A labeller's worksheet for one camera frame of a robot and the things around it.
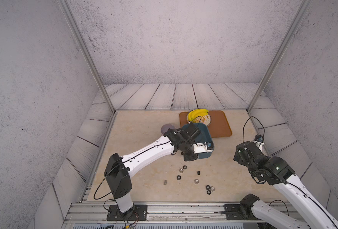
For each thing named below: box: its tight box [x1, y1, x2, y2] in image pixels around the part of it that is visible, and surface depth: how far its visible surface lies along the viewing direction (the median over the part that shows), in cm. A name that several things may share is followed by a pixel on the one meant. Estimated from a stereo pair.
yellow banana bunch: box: [187, 108, 209, 122], surface depth 114 cm
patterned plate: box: [186, 110, 212, 126], surface depth 117 cm
